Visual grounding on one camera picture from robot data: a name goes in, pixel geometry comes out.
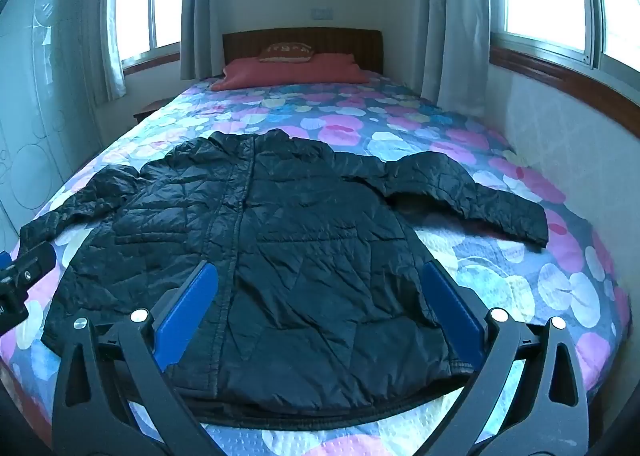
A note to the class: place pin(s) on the brown wooden nightstand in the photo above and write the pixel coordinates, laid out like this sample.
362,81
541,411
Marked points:
149,110

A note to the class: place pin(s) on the black quilted puffer jacket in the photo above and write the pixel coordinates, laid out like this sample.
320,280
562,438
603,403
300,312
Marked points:
300,236

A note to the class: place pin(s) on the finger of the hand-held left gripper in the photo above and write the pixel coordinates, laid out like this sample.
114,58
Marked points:
37,261

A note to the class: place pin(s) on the bed with floral bedspread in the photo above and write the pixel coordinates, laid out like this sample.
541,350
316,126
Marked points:
350,126

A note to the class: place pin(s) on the small patterned cushion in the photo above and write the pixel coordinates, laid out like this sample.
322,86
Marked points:
286,52

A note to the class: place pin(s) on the grey curtain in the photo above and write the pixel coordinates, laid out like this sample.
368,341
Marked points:
434,16
197,11
111,36
467,26

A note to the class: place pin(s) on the brown wooden headboard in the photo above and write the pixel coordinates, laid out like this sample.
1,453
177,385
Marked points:
352,42

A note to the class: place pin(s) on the small sliding window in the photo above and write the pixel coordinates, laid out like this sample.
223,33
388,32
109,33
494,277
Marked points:
150,1

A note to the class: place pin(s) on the red pillow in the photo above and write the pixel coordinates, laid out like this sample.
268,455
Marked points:
290,72

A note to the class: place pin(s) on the brown wooden window sill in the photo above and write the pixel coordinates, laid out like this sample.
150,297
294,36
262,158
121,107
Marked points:
550,73

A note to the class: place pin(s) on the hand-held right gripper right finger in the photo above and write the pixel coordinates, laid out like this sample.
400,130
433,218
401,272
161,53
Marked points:
447,293

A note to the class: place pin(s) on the white patterned wardrobe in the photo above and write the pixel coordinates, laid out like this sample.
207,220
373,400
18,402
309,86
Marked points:
45,86

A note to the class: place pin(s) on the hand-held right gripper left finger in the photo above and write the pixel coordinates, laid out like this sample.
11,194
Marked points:
192,293

